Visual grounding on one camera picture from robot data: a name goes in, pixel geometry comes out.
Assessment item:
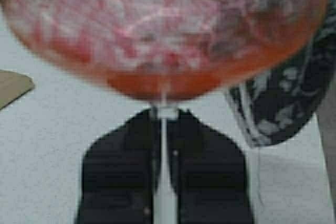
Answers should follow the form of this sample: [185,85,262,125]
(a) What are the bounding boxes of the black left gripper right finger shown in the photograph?
[167,110,255,223]

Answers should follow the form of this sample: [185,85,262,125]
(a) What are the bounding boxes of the wine glass with red liquid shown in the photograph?
[1,0,328,223]

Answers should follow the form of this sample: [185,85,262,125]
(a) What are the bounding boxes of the black white patterned cloth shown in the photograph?
[224,0,335,148]

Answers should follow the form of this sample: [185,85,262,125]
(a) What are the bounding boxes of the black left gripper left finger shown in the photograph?
[75,109,161,223]

